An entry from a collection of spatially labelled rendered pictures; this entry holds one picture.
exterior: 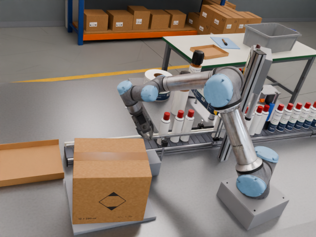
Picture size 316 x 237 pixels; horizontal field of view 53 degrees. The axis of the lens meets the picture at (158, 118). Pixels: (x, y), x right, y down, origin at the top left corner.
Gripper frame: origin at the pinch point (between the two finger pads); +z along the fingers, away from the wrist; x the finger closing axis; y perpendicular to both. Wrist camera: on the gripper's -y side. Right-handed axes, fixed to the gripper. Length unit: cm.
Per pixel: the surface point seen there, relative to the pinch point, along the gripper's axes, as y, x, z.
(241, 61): 131, -128, 70
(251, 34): 168, -166, 68
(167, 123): 1.5, -12.1, -2.6
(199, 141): 4.2, -25.5, 22.2
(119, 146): -23.6, 14.5, -23.0
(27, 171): 0, 61, -18
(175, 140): 4.4, -12.5, 13.2
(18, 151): 16, 63, -22
